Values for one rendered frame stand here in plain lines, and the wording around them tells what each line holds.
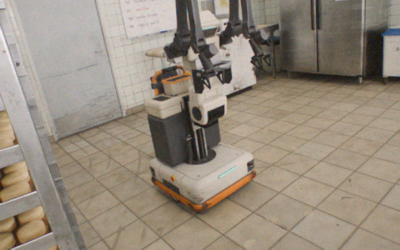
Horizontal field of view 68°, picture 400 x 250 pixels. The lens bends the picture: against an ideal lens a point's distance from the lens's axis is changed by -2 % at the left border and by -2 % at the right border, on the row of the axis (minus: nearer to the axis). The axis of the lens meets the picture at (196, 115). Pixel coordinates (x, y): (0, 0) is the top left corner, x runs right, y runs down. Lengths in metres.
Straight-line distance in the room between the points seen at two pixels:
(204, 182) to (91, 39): 3.00
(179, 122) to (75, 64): 2.50
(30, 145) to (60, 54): 3.92
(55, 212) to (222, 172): 1.77
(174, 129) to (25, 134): 1.80
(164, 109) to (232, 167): 0.67
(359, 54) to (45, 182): 4.60
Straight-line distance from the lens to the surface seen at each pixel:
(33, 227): 0.70
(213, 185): 2.21
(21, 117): 0.53
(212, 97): 2.11
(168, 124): 2.23
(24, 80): 0.97
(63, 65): 4.45
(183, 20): 1.78
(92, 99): 4.61
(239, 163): 2.36
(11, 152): 0.58
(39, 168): 0.55
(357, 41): 4.84
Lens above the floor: 1.41
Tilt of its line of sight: 19 degrees down
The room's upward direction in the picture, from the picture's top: 9 degrees counter-clockwise
